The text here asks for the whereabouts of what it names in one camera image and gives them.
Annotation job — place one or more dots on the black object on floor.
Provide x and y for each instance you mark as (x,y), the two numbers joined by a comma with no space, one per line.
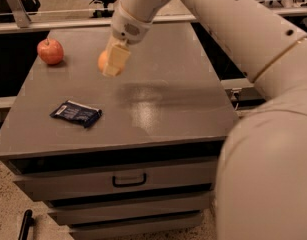
(27,222)

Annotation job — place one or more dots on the black drawer handle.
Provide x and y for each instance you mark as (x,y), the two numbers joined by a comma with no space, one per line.
(125,181)

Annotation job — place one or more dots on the grey metal railing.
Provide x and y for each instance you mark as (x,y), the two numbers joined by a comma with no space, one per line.
(78,13)

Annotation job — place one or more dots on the grey drawer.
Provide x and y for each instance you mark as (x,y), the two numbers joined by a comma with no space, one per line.
(142,226)
(98,181)
(132,208)

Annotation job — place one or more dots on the wall power socket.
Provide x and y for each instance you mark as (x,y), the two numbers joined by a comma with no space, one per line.
(235,94)

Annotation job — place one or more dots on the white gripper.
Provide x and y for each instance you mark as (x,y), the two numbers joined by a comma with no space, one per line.
(129,30)

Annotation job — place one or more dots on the dark blue snack packet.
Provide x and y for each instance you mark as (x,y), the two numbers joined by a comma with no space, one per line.
(77,113)

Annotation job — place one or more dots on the middle grey drawer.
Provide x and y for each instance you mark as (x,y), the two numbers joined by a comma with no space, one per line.
(132,208)

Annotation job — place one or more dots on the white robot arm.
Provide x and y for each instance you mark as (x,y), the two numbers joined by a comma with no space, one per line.
(261,182)

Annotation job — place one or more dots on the bottom grey drawer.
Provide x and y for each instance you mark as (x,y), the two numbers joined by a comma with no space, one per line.
(142,226)

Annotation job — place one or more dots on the top grey drawer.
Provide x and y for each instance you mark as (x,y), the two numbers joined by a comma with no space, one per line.
(98,181)

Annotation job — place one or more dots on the orange fruit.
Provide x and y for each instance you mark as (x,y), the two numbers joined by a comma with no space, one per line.
(102,60)

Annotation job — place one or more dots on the red apple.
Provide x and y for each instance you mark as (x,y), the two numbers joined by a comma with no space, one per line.
(50,51)

